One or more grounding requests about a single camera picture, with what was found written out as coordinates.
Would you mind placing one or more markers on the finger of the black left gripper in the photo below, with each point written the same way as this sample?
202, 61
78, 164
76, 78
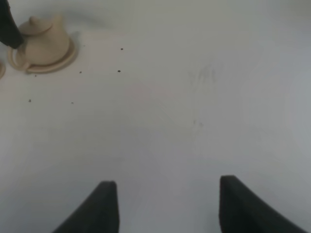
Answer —
9, 32

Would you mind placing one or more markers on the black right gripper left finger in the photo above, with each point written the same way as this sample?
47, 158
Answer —
99, 213

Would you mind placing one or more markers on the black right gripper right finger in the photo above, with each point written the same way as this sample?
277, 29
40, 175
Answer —
242, 211

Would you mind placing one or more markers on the beige ceramic teapot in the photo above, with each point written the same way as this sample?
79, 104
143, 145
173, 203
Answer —
45, 43

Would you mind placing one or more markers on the large beige teapot saucer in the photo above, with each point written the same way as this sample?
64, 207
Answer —
59, 65

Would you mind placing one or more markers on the far small beige saucer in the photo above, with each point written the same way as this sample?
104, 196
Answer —
2, 69

